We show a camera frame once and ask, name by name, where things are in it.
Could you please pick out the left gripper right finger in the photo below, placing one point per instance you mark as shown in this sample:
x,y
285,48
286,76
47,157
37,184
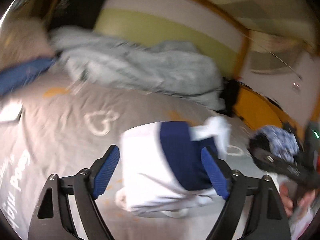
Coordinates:
x,y
251,202

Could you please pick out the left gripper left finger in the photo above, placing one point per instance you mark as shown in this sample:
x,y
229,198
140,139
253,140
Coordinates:
x,y
52,217

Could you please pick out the navy and white sweatshirt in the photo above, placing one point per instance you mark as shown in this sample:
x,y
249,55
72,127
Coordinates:
x,y
170,165

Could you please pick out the person right hand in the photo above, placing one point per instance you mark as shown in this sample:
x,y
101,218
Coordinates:
x,y
304,202

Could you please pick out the blue white patterned folded garment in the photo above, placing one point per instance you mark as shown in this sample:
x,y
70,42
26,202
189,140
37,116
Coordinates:
x,y
277,141

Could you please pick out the black folded garment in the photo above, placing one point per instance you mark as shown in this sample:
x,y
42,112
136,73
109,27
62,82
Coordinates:
x,y
270,163

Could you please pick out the orange pillow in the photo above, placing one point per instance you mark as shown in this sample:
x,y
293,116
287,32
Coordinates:
x,y
257,111

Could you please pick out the grey printed bed sheet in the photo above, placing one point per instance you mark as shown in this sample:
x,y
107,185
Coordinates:
x,y
52,137

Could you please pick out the black garment by pillow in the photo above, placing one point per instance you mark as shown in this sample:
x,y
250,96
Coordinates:
x,y
231,88

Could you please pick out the blue pillow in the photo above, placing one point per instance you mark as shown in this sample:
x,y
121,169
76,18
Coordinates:
x,y
23,74

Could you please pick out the checked hanging cloth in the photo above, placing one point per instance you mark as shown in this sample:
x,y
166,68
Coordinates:
x,y
280,30

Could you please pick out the light grey duvet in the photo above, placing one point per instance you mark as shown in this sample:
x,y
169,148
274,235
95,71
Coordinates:
x,y
174,68

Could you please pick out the beige floral pillow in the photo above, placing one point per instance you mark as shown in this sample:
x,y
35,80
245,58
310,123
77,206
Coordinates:
x,y
23,40

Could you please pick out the black hanging bag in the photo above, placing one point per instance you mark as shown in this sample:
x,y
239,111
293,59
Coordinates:
x,y
82,13

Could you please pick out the white wall socket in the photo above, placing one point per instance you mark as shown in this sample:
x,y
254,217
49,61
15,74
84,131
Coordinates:
x,y
296,87

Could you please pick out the wooden bed frame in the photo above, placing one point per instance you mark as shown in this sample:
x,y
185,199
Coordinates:
x,y
214,31

